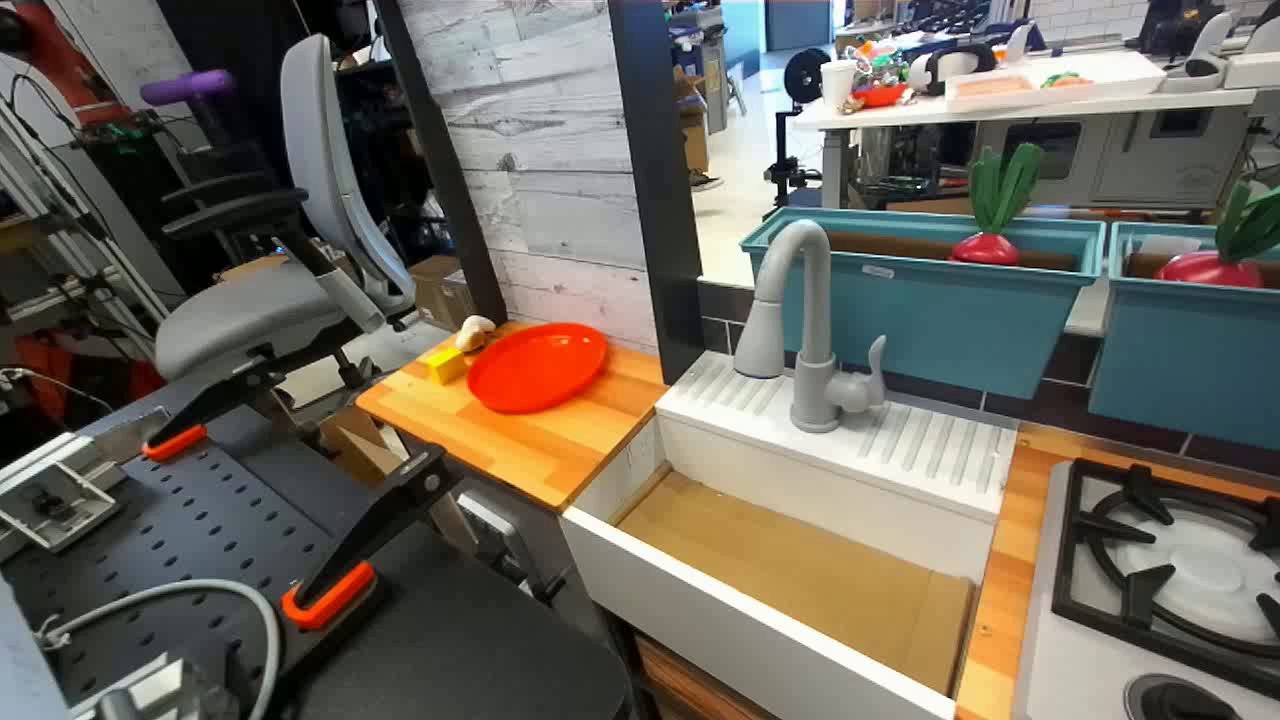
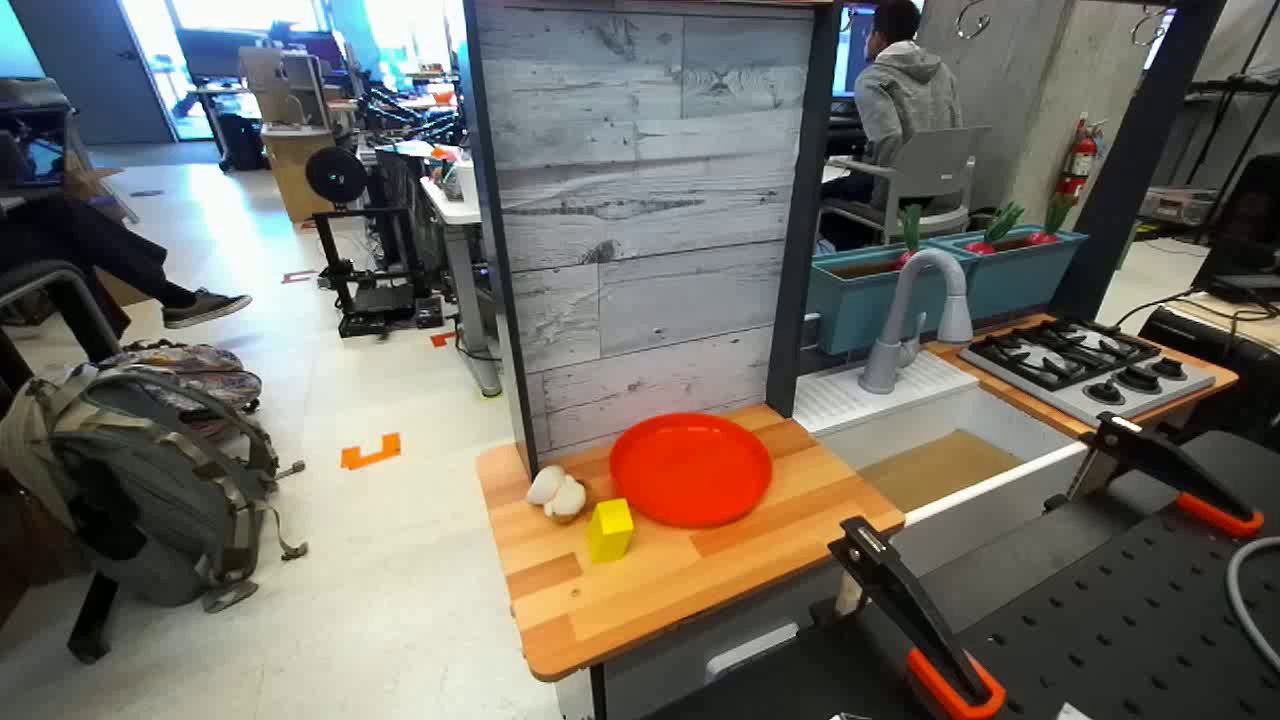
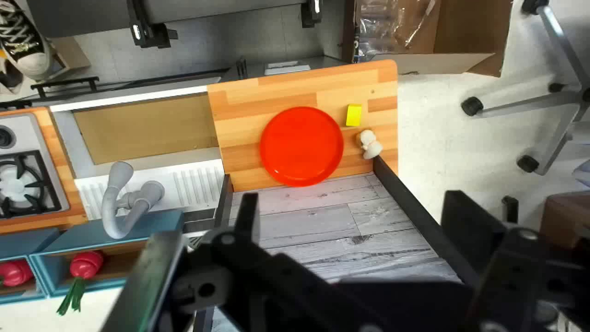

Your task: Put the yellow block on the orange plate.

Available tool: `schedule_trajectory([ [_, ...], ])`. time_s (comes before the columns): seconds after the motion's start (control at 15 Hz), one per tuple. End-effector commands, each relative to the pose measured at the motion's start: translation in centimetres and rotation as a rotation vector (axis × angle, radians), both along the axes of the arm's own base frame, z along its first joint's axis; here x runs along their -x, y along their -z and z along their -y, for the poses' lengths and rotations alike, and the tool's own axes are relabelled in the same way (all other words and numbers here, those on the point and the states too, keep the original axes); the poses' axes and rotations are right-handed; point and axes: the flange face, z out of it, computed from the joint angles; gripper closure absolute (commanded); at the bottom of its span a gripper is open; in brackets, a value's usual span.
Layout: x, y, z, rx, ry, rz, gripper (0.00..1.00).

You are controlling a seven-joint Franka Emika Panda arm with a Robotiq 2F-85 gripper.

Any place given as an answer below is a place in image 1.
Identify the grey office chair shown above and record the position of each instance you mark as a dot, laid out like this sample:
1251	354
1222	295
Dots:
336	268

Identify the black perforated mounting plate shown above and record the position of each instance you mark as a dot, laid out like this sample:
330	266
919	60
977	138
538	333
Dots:
196	555

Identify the left plush radish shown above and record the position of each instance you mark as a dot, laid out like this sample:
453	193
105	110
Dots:
997	193

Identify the yellow block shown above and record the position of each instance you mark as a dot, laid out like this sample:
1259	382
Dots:
445	360

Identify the grey toy faucet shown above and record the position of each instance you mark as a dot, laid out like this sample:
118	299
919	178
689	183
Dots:
820	392

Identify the left teal planter box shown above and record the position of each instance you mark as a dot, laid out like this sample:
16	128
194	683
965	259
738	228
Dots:
968	324

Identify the white background table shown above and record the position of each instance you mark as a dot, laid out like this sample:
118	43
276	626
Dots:
1144	138

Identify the plush radish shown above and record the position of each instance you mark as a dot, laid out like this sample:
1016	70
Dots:
1246	228
997	193

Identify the white toy sink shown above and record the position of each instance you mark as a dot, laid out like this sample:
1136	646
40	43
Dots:
815	575

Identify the orange plate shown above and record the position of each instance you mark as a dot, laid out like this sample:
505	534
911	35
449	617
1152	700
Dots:
532	371

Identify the toy stove top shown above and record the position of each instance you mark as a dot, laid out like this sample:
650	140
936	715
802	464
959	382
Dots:
1150	601

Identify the black clamp orange handle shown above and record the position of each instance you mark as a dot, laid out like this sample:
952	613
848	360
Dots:
349	575

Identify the teal planter box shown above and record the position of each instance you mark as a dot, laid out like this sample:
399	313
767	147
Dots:
1185	357
968	324

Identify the right plush radish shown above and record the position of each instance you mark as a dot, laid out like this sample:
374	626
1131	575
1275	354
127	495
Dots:
1246	228

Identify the small white plush toy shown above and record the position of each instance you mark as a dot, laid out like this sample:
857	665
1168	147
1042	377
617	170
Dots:
472	333

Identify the right teal planter box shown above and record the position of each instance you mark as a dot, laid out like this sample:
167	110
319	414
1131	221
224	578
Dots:
1185	357

